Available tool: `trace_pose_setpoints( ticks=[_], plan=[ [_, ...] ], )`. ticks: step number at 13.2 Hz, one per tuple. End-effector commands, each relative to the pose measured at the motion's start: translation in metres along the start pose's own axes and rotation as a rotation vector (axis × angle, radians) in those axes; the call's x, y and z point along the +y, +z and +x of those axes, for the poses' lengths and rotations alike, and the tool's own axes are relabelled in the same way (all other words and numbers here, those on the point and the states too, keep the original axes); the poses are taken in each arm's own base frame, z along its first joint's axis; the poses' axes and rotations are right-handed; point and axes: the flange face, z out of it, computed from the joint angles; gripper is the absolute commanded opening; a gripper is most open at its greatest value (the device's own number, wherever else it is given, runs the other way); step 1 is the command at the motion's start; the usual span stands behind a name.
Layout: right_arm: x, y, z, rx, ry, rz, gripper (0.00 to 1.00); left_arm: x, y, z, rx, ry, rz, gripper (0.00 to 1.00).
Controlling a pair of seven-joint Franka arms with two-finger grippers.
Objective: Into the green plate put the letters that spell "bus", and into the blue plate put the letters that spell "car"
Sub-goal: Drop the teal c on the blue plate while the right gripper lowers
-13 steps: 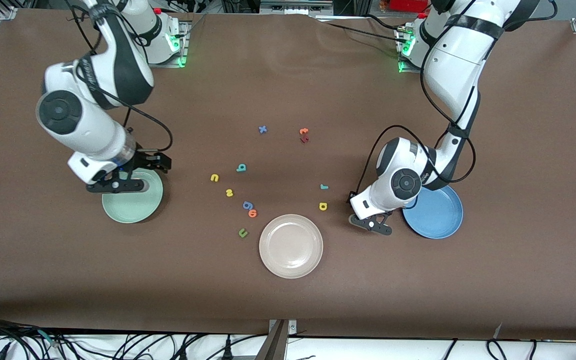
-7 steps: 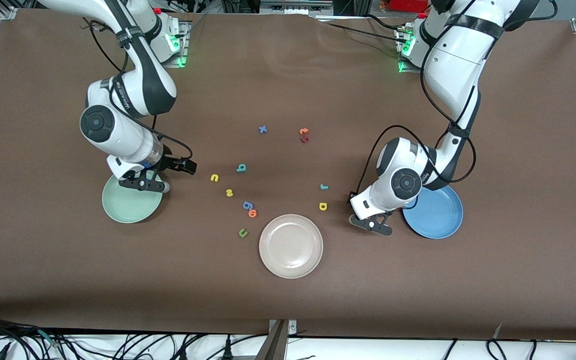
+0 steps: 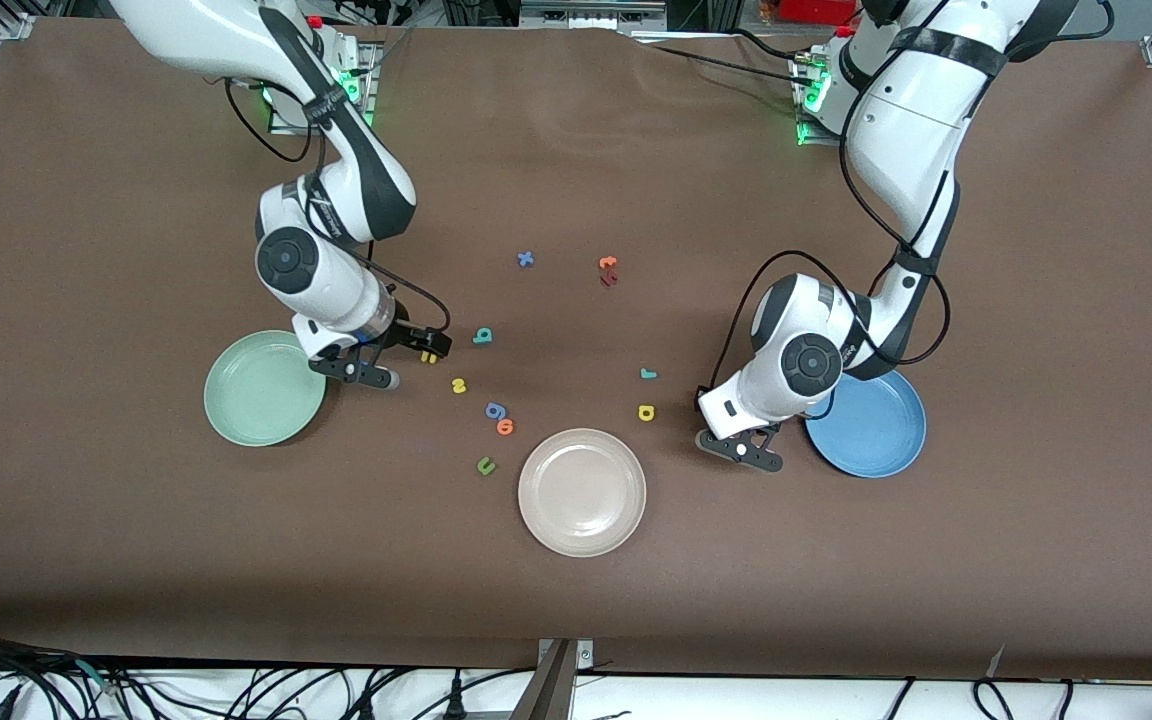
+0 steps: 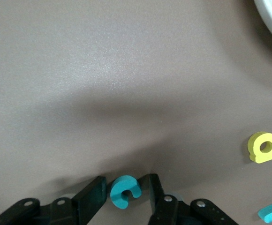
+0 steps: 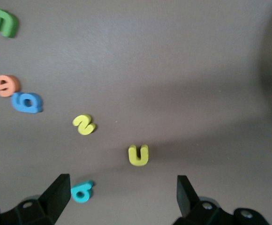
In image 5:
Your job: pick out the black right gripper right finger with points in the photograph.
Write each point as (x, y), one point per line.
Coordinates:
(187, 199)

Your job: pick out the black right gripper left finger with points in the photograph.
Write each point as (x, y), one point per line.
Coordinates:
(54, 199)

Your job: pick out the teal foam letter b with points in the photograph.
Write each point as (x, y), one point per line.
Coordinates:
(82, 193)

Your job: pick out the yellow foam letter u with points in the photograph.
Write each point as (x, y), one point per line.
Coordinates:
(138, 158)

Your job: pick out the yellow foam letter s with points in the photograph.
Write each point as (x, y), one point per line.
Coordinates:
(84, 125)

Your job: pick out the blue foam letter g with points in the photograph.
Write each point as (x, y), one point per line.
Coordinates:
(27, 103)

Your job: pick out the brown table cover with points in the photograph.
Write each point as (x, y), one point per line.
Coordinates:
(173, 70)

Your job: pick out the green foam letter u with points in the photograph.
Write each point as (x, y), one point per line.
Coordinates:
(4, 23)

